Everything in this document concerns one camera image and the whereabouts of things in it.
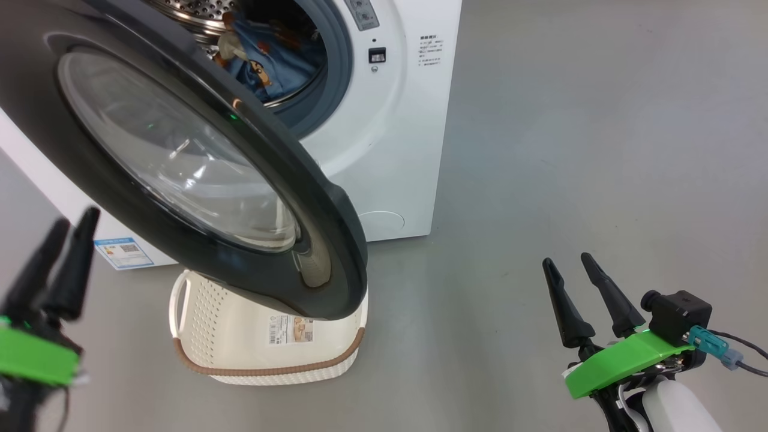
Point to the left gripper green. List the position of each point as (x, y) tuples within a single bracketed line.
[(36, 357)]

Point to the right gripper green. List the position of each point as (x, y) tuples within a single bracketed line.
[(624, 363)]

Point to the dark round washer door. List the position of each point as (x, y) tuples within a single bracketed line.
[(120, 198)]

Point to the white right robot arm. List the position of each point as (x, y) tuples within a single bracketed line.
[(681, 411)]

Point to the white front-load washing machine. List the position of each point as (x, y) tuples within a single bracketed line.
[(396, 132)]

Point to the stainless steel washing machine drum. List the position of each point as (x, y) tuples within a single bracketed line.
[(192, 12)]

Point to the blue energy label sticker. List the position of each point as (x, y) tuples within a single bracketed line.
[(123, 253)]

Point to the cream basket with brown rim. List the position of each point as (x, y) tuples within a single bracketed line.
[(240, 348)]

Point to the barcode label on basket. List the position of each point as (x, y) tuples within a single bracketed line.
[(291, 329)]

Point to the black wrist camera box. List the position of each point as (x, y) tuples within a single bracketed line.
[(681, 315)]

